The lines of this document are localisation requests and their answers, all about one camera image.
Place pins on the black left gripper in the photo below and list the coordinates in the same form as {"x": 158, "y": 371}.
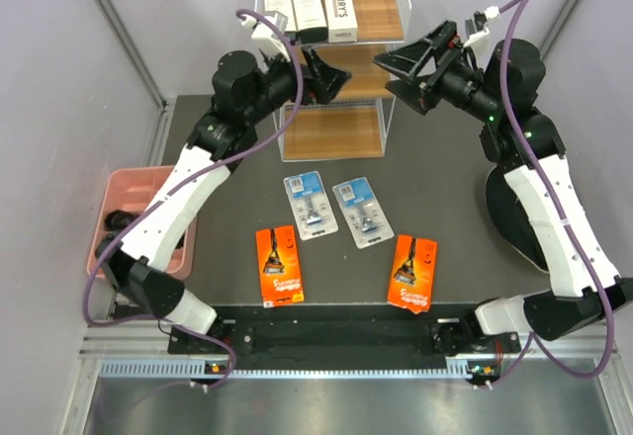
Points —
{"x": 320, "y": 82}

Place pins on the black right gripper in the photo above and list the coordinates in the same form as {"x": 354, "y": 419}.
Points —
{"x": 411, "y": 59}

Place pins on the white Harry's logo box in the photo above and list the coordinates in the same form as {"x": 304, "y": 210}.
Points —
{"x": 341, "y": 21}

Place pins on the blue Gillette blister pack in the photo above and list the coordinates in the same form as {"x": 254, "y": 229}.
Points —
{"x": 310, "y": 205}
{"x": 364, "y": 216}

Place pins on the orange gillette fusion box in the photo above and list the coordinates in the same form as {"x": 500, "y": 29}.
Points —
{"x": 280, "y": 276}
{"x": 412, "y": 275}

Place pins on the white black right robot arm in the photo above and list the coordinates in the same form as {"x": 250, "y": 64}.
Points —
{"x": 529, "y": 193}

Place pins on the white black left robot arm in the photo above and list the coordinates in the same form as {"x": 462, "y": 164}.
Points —
{"x": 135, "y": 261}

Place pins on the black and beige bucket hat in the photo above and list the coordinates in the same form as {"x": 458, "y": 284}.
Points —
{"x": 511, "y": 220}

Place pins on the pink compartment tray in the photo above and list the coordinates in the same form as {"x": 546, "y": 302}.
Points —
{"x": 131, "y": 190}

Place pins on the white wire wooden shelf unit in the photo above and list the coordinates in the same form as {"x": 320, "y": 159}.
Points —
{"x": 342, "y": 112}

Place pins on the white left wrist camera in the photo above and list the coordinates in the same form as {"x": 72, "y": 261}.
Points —
{"x": 265, "y": 39}

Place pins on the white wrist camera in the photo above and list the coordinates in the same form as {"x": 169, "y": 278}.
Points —
{"x": 265, "y": 39}
{"x": 477, "y": 26}

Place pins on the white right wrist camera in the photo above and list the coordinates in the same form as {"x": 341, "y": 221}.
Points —
{"x": 477, "y": 26}

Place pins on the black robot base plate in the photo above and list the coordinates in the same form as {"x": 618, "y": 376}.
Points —
{"x": 248, "y": 328}

